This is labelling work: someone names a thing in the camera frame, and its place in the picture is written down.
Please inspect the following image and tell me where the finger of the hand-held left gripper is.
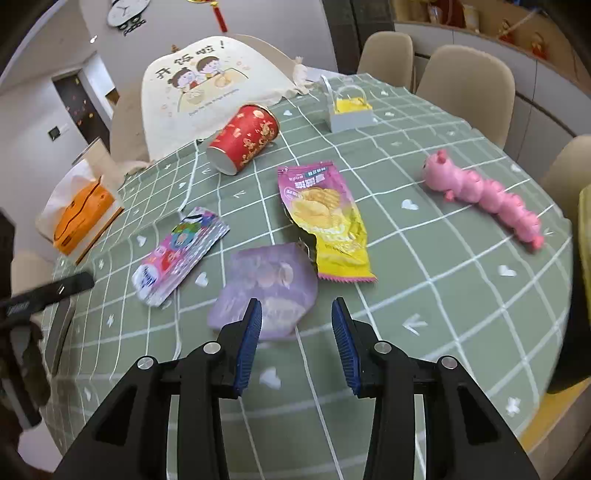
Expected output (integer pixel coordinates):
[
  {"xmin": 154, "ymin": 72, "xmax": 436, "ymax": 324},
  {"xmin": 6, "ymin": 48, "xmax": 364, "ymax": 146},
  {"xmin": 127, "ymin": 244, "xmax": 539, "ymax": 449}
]
[{"xmin": 0, "ymin": 271, "xmax": 96, "ymax": 324}]

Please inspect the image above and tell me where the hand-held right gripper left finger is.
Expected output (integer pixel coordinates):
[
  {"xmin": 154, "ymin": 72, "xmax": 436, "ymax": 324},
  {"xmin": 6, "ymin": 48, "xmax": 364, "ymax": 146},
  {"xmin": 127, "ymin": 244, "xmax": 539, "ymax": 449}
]
[{"xmin": 54, "ymin": 298, "xmax": 263, "ymax": 480}]

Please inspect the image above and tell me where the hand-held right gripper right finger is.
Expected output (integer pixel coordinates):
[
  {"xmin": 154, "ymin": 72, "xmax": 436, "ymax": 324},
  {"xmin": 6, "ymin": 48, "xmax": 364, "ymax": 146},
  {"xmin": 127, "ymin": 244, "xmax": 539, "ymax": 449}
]
[{"xmin": 331, "ymin": 298, "xmax": 540, "ymax": 480}]

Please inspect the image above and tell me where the purple foil wrapper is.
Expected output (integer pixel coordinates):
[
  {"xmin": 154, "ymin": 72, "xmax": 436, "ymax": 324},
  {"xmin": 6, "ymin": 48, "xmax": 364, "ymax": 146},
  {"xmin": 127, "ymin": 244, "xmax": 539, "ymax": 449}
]
[{"xmin": 208, "ymin": 244, "xmax": 319, "ymax": 342}]

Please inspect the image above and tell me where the yellow-green plastic bag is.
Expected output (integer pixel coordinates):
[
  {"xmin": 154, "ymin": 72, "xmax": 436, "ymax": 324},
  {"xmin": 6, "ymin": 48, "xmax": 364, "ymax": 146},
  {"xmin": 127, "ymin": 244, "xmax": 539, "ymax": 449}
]
[{"xmin": 577, "ymin": 184, "xmax": 591, "ymax": 326}]

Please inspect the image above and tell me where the orange tissue box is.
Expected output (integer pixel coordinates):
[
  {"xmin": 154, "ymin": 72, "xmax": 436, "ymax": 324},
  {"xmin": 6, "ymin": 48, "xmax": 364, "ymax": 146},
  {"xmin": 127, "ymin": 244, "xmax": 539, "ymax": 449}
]
[{"xmin": 39, "ymin": 137, "xmax": 126, "ymax": 265}]

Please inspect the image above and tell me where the colourful pink cartoon packet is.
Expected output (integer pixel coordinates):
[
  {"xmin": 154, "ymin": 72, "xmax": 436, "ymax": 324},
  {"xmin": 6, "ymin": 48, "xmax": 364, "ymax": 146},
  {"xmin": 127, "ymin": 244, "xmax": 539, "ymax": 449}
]
[{"xmin": 132, "ymin": 207, "xmax": 230, "ymax": 308}]

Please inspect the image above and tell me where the pink and yellow chip packet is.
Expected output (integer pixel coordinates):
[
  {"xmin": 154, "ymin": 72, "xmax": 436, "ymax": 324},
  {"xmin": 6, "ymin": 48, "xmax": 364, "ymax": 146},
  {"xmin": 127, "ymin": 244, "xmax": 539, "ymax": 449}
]
[{"xmin": 277, "ymin": 161, "xmax": 378, "ymax": 284}]

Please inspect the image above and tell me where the black door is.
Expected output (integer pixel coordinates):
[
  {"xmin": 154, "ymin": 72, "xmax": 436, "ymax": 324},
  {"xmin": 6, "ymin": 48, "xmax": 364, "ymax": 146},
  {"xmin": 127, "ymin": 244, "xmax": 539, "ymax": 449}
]
[{"xmin": 52, "ymin": 69, "xmax": 115, "ymax": 154}]

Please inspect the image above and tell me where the pink caterpillar toy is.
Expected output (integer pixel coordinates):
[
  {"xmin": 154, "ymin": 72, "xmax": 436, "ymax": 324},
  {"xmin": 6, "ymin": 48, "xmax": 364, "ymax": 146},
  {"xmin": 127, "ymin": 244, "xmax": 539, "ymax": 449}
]
[{"xmin": 422, "ymin": 148, "xmax": 546, "ymax": 253}]

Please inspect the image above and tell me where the red paper cup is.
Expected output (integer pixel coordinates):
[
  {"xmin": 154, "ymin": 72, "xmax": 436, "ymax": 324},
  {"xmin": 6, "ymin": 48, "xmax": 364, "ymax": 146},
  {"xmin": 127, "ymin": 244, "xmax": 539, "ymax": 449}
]
[{"xmin": 205, "ymin": 104, "xmax": 280, "ymax": 176}]

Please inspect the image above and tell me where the grey and yellow toy basket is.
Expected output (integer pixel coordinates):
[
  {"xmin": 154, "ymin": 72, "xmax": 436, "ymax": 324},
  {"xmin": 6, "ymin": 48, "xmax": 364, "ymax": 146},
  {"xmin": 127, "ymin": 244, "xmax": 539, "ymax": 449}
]
[{"xmin": 320, "ymin": 75, "xmax": 378, "ymax": 133}]

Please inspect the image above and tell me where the dark grey tall cabinet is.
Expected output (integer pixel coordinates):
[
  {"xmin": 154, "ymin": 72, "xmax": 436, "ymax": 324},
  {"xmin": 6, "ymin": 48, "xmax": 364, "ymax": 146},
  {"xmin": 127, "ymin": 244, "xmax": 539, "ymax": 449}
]
[{"xmin": 322, "ymin": 0, "xmax": 395, "ymax": 77}]

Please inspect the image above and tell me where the red and gold knot ornament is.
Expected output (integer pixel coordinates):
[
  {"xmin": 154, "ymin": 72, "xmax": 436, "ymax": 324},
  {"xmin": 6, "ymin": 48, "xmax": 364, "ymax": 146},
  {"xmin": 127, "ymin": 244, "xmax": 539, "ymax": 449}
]
[{"xmin": 187, "ymin": 0, "xmax": 230, "ymax": 34}]

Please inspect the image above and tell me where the white sideboard cabinet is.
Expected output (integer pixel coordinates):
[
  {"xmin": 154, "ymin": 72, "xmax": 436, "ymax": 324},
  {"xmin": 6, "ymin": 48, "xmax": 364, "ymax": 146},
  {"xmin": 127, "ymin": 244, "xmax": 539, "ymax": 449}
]
[{"xmin": 394, "ymin": 21, "xmax": 591, "ymax": 144}]

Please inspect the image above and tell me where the dark red pouch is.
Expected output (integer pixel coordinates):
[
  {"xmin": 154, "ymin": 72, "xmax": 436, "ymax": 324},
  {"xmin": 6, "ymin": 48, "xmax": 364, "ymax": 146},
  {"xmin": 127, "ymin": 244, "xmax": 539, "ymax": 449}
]
[{"xmin": 434, "ymin": 0, "xmax": 466, "ymax": 27}]

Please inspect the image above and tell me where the panda wall clock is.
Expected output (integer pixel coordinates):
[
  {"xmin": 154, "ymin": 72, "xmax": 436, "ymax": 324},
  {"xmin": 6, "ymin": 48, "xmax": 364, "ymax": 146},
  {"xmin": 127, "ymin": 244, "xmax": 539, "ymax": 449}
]
[{"xmin": 107, "ymin": 0, "xmax": 152, "ymax": 35}]

